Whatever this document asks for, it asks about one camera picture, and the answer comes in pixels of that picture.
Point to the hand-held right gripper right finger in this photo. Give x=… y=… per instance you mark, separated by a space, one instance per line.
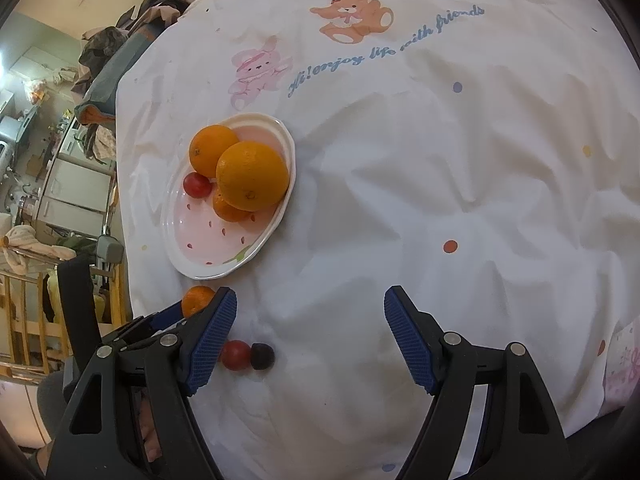
x=411 y=347

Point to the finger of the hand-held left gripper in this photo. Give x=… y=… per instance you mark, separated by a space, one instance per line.
x=140 y=339
x=167 y=318

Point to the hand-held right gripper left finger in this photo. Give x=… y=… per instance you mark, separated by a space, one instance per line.
x=210 y=347

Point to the red plum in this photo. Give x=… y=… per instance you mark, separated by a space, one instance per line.
x=236 y=355
x=195 y=185

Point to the small tangerine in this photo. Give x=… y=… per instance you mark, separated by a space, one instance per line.
x=197 y=300

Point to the dark purple plum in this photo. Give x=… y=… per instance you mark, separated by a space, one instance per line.
x=262 y=356

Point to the pink white ceramic plate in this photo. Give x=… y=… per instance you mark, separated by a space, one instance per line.
x=210 y=240

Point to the medium orange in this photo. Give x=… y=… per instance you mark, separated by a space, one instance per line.
x=227 y=212

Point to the large orange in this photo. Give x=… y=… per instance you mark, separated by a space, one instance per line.
x=207 y=150
x=252 y=175

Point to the person's left hand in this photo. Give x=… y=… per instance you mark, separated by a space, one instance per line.
x=151 y=430

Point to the wooden chair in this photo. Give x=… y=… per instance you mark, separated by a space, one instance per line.
x=30 y=325

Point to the grey metal stand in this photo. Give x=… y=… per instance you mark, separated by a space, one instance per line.
x=109 y=250

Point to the pale pink towel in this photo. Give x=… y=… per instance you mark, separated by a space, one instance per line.
x=22 y=245

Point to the white kitchen cabinet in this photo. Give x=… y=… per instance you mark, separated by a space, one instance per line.
x=75 y=185

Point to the white printed blanket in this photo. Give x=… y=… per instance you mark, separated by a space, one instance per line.
x=425 y=185

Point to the pink cloth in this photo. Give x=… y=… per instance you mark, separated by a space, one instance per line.
x=104 y=142

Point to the orange plastic bag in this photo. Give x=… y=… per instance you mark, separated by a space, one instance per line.
x=36 y=90

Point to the teal orange cushion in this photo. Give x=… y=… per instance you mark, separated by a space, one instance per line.
x=115 y=75

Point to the pile of brown clothes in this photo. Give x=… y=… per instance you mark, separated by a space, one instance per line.
x=150 y=7

